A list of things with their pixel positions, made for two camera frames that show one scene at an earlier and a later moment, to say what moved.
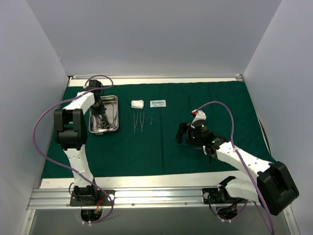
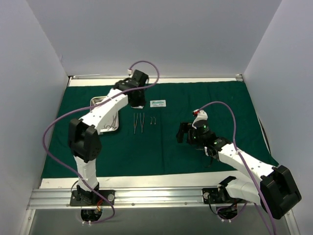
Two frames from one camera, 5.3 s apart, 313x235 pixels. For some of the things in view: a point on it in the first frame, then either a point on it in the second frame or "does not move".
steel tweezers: (135, 125) does not move
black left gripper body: (99, 112) to (136, 98)
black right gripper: (182, 132) does not move
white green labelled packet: (158, 103) does not move
